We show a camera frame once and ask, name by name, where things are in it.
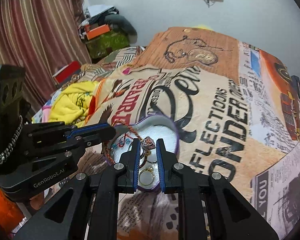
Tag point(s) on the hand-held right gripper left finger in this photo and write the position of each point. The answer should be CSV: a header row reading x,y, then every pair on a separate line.
x,y
137,162

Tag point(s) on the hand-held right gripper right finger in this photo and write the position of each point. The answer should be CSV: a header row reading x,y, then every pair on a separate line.
x,y
160,165

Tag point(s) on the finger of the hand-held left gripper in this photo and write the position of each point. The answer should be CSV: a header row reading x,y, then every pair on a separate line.
x,y
100,137
90,129

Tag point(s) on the purple heart-shaped tin box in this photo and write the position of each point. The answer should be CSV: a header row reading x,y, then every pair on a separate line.
x,y
162,132

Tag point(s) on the yellow garment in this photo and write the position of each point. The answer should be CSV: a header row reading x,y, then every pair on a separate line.
x,y
72,102

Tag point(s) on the pink cloth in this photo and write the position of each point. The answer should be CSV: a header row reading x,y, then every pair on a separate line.
x,y
46,112

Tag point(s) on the orange cloth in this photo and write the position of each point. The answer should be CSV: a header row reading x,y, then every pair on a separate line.
x,y
3,210

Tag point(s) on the red box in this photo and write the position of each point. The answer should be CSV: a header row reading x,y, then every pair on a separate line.
x,y
67,72

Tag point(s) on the checked quilt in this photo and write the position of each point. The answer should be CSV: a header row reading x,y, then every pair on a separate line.
x,y
115,57

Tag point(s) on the printed blanket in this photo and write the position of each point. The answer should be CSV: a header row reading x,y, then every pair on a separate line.
x,y
215,110

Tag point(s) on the orange box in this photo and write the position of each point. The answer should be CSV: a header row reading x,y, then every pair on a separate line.
x,y
97,32

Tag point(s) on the striped brown curtain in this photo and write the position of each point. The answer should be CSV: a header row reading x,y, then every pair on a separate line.
x,y
35,35

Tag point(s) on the grey cushion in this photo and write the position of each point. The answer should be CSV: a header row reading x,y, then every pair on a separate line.
x,y
122,22

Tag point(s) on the white bag on clothes pile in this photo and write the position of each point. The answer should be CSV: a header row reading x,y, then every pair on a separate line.
x,y
101,10

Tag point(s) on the yellow round object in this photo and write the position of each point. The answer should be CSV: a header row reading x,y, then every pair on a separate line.
x,y
203,26

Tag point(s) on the dark blue bag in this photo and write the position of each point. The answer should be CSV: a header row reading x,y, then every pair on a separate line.
x,y
296,86

